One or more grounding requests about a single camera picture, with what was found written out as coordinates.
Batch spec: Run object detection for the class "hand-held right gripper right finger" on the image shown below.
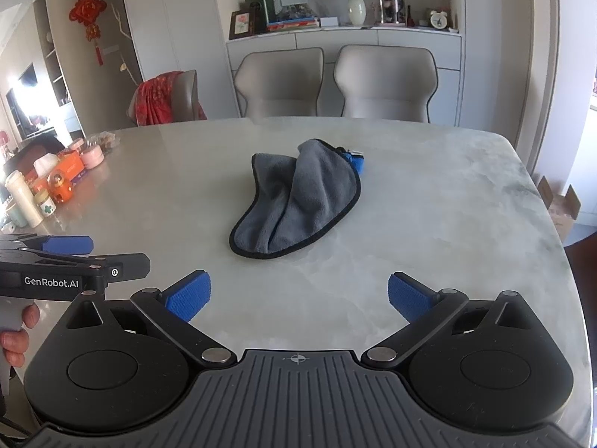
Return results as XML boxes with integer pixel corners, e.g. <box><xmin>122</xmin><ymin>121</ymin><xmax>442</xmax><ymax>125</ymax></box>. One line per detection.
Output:
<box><xmin>361</xmin><ymin>270</ymin><xmax>537</xmax><ymax>368</ymax></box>

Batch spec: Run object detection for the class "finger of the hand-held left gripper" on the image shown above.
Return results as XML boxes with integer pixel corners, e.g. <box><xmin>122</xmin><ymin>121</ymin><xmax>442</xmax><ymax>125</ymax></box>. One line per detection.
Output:
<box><xmin>0</xmin><ymin>233</ymin><xmax>95</xmax><ymax>256</ymax></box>
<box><xmin>25</xmin><ymin>252</ymin><xmax>151</xmax><ymax>286</ymax></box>

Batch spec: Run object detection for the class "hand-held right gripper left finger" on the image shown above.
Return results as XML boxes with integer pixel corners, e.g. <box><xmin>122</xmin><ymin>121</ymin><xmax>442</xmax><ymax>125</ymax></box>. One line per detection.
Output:
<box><xmin>66</xmin><ymin>269</ymin><xmax>238</xmax><ymax>368</ymax></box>

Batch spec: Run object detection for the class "grey and blue towel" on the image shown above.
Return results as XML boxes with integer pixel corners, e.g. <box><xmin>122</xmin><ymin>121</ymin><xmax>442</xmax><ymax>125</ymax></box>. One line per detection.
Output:
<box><xmin>228</xmin><ymin>138</ymin><xmax>366</xmax><ymax>260</ymax></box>

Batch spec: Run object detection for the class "person's left hand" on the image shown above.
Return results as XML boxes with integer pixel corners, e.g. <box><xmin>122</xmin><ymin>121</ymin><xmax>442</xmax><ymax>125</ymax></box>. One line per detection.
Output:
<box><xmin>0</xmin><ymin>302</ymin><xmax>41</xmax><ymax>368</ymax></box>

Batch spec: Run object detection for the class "small clover print jar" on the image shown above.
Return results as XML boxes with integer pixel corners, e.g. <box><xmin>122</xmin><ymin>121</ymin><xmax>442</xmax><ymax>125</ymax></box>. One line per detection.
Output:
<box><xmin>33</xmin><ymin>189</ymin><xmax>58</xmax><ymax>218</ymax></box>

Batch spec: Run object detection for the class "orange toy figure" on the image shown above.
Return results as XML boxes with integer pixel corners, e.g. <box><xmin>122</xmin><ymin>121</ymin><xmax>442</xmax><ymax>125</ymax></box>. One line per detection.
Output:
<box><xmin>47</xmin><ymin>171</ymin><xmax>75</xmax><ymax>205</ymax></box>

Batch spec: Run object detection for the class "tall white bottle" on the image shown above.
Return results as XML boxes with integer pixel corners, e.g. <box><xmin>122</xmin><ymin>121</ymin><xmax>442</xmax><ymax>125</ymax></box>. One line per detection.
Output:
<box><xmin>4</xmin><ymin>170</ymin><xmax>44</xmax><ymax>228</ymax></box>

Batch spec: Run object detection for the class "orange box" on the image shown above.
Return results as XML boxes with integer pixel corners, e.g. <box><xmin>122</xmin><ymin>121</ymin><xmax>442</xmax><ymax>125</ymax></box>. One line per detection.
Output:
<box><xmin>50</xmin><ymin>149</ymin><xmax>90</xmax><ymax>183</ymax></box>

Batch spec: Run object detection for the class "white lidded container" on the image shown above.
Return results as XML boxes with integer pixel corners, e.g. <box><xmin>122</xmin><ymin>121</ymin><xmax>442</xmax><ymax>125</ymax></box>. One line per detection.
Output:
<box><xmin>33</xmin><ymin>153</ymin><xmax>61</xmax><ymax>177</ymax></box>

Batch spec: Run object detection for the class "pink round jar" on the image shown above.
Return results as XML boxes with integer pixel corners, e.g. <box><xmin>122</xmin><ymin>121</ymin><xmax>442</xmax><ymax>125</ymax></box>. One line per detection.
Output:
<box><xmin>79</xmin><ymin>144</ymin><xmax>106</xmax><ymax>169</ymax></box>

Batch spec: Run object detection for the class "plate of snacks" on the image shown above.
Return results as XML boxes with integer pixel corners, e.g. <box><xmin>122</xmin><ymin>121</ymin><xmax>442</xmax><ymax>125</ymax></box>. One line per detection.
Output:
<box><xmin>88</xmin><ymin>130</ymin><xmax>120</xmax><ymax>150</ymax></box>

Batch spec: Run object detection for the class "television screen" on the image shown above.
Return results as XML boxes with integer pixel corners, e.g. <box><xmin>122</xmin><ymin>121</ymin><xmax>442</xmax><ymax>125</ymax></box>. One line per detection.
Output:
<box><xmin>5</xmin><ymin>62</ymin><xmax>39</xmax><ymax>141</ymax></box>

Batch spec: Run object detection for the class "red patterned cloth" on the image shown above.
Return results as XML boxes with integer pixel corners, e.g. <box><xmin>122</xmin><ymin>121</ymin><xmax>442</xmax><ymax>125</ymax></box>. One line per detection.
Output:
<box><xmin>134</xmin><ymin>71</ymin><xmax>208</xmax><ymax>127</ymax></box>

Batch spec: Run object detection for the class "cardboard box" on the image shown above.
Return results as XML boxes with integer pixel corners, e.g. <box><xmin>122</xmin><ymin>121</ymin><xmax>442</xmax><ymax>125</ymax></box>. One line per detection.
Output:
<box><xmin>536</xmin><ymin>175</ymin><xmax>583</xmax><ymax>244</ymax></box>

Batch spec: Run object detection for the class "brown leather chair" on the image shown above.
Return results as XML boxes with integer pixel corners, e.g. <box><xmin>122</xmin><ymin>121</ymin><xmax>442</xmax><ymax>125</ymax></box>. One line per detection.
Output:
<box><xmin>562</xmin><ymin>230</ymin><xmax>597</xmax><ymax>300</ymax></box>

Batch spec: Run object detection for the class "beige chair with red cloth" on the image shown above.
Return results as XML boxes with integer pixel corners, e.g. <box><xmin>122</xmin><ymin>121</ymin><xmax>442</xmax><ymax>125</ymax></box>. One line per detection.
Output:
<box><xmin>126</xmin><ymin>69</ymin><xmax>200</xmax><ymax>127</ymax></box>

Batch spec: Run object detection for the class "beige dining chair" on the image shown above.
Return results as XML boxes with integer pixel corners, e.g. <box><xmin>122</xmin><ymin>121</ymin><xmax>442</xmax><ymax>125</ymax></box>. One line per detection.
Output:
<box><xmin>333</xmin><ymin>45</ymin><xmax>440</xmax><ymax>125</ymax></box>
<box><xmin>233</xmin><ymin>47</ymin><xmax>325</xmax><ymax>120</ymax></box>

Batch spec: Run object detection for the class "white sideboard cabinet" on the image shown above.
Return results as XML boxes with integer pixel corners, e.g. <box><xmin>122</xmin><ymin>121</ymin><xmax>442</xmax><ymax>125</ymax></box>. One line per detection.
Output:
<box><xmin>225</xmin><ymin>25</ymin><xmax>464</xmax><ymax>128</ymax></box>

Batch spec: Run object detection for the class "clear glass display jar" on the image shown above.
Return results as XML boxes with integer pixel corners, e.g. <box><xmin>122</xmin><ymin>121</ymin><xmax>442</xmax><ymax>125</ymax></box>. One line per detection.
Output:
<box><xmin>375</xmin><ymin>0</ymin><xmax>406</xmax><ymax>27</ymax></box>

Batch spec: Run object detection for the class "stack of books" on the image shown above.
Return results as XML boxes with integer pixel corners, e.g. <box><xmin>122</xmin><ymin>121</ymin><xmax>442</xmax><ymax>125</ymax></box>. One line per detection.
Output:
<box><xmin>266</xmin><ymin>16</ymin><xmax>321</xmax><ymax>33</ymax></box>

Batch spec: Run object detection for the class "white ceramic vase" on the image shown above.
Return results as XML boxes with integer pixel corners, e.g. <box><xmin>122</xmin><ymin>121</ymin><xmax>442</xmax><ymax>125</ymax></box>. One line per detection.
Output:
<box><xmin>347</xmin><ymin>0</ymin><xmax>367</xmax><ymax>27</ymax></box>

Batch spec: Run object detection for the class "red knot wall ornament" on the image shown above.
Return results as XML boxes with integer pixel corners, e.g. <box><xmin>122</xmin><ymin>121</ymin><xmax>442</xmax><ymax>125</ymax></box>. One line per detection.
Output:
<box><xmin>68</xmin><ymin>0</ymin><xmax>107</xmax><ymax>66</ymax></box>

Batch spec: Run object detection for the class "flower picture frame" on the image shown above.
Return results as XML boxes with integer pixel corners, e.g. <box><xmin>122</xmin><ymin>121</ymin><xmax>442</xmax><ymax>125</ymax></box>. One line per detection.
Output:
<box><xmin>228</xmin><ymin>9</ymin><xmax>255</xmax><ymax>41</ymax></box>

